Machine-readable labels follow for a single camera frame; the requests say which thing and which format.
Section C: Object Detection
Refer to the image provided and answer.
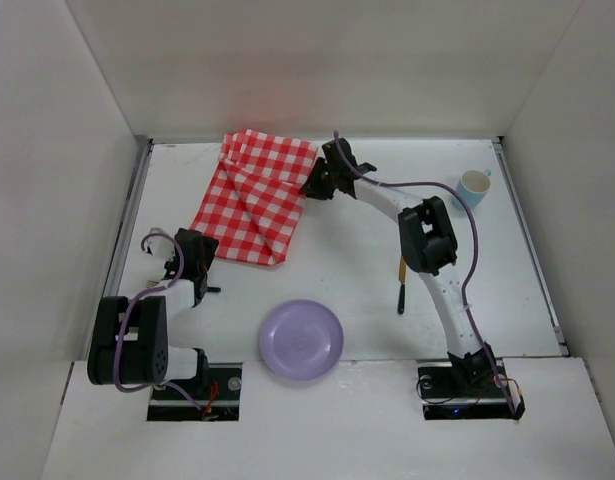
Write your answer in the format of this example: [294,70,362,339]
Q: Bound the red white checkered cloth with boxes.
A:
[191,129,318,267]

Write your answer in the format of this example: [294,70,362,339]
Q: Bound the knife with black handle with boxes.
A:
[397,257,407,315]

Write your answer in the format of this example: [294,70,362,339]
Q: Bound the blue ceramic mug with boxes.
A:
[457,169,492,210]

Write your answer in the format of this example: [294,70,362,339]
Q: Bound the purple plastic plate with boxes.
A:
[258,299,344,382]

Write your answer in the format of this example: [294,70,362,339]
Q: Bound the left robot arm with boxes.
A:
[87,228,219,392]

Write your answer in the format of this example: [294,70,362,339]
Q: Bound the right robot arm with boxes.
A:
[301,136,497,387]

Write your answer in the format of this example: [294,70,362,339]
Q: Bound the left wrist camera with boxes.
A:
[140,227,176,261]

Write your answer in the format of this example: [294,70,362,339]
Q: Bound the left aluminium rail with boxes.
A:
[94,135,153,311]

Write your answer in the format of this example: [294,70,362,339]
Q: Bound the aluminium rail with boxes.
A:
[492,136,571,357]
[94,135,153,311]

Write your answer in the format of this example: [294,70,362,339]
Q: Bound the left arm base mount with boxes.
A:
[146,363,243,422]

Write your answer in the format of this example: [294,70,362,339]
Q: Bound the right aluminium rail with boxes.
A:
[492,136,571,357]

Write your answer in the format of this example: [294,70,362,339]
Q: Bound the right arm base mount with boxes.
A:
[415,353,526,421]

